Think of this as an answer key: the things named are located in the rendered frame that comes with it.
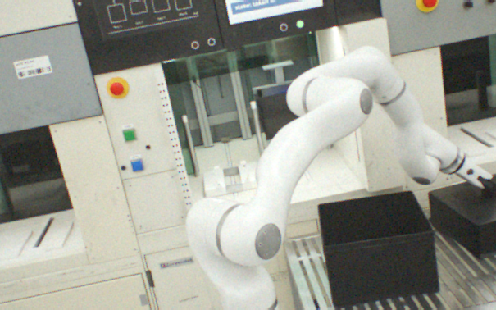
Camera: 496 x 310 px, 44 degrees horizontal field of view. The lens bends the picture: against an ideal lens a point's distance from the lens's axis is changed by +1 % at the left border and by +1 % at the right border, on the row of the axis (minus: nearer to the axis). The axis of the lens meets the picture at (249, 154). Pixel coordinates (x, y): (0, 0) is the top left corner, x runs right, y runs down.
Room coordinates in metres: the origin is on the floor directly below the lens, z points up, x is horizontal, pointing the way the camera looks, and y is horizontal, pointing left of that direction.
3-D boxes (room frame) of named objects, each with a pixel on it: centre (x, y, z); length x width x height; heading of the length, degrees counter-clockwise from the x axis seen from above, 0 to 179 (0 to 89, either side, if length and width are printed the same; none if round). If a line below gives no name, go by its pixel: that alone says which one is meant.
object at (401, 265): (1.52, -0.29, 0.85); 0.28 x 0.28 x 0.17; 84
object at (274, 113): (2.49, -0.18, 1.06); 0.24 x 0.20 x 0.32; 92
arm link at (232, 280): (1.20, 0.08, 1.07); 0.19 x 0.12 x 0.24; 39
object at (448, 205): (1.65, -0.68, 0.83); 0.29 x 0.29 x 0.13; 9
